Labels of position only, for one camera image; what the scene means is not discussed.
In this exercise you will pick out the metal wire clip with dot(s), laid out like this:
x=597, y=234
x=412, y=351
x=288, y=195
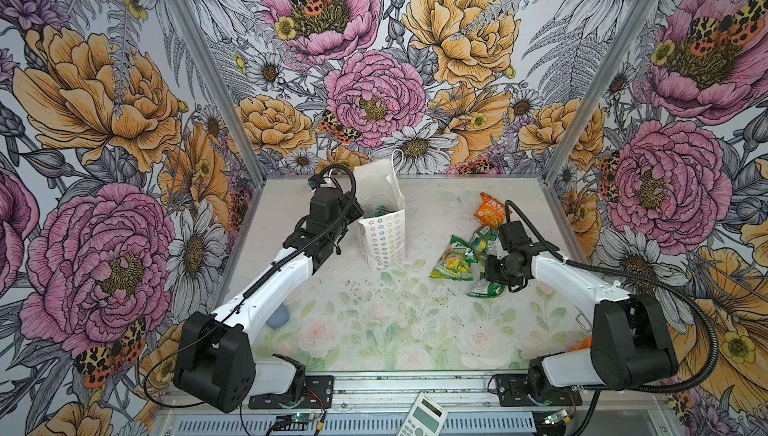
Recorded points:
x=584, y=323

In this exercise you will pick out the white paper bag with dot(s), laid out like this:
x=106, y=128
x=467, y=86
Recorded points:
x=382, y=240

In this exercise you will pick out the yellow green snack packet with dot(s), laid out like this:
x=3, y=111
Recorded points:
x=456, y=261

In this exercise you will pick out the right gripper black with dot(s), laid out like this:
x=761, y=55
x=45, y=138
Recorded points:
x=492, y=276

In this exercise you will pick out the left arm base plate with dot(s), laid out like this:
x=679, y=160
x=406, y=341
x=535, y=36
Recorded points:
x=316, y=393

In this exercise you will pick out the blue grey oval case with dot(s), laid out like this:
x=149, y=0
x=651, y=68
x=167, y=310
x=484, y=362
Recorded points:
x=279, y=318

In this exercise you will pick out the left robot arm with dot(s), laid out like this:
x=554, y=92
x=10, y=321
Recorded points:
x=215, y=361

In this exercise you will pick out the aluminium front rail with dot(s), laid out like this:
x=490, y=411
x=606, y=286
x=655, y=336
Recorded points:
x=368, y=392

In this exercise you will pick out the teal Fox's candy packet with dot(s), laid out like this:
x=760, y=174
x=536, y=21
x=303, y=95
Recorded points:
x=380, y=211

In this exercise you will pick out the orange red snack packet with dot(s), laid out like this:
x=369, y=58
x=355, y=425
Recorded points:
x=491, y=212

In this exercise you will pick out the green circuit board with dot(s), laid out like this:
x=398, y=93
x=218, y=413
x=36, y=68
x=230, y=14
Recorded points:
x=300, y=422

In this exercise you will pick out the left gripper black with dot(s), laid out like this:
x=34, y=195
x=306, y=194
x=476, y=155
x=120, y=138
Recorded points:
x=356, y=212

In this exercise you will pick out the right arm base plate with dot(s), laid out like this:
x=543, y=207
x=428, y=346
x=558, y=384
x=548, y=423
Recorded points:
x=515, y=390

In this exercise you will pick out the white calculator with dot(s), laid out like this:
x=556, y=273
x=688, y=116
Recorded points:
x=425, y=418

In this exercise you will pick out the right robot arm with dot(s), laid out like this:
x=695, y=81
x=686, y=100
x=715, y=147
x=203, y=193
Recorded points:
x=630, y=345

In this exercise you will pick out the orange bottle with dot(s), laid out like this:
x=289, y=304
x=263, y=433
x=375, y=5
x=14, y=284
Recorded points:
x=585, y=344

